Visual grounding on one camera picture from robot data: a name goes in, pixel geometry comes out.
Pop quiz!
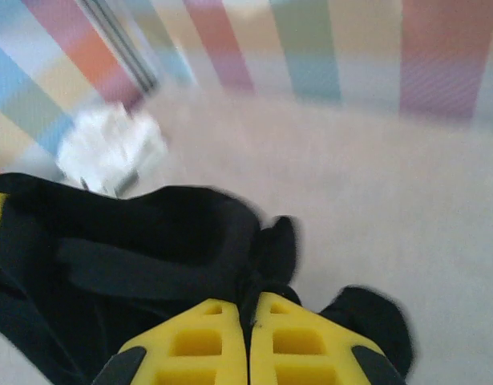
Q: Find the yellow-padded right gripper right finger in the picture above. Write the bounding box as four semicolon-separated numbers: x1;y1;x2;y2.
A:
249;291;407;385

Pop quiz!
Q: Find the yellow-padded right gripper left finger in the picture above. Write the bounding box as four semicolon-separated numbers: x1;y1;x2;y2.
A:
91;298;248;385

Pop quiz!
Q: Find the black t-shirt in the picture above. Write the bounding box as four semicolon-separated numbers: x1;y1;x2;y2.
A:
0;172;415;385

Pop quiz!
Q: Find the folded white t-shirt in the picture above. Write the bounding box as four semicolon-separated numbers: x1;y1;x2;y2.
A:
56;104;170;198

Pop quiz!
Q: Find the aluminium corner post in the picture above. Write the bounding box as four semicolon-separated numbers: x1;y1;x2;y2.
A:
75;0;159;92

